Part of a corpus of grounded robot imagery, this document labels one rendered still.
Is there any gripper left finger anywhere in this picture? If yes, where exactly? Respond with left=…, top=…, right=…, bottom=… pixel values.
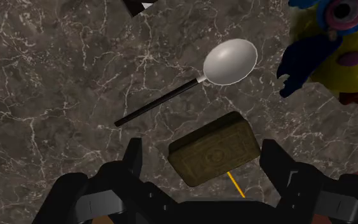
left=32, top=137, right=179, bottom=224

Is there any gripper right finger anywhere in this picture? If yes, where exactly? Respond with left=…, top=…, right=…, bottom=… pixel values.
left=259, top=139, right=358, bottom=224

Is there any thin yellow stick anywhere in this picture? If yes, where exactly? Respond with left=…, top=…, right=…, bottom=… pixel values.
left=226, top=171, right=246, bottom=199

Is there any olive green patterned book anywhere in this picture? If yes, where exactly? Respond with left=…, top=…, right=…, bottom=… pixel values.
left=167, top=111, right=262, bottom=188

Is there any yellow and blue toy figure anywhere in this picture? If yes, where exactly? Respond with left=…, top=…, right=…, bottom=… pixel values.
left=276, top=0, right=358, bottom=106

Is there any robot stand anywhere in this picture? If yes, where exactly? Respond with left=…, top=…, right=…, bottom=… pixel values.
left=123, top=0, right=160, bottom=18

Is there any white spoon with black handle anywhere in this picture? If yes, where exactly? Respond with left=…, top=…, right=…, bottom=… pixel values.
left=114, top=38, right=259, bottom=128

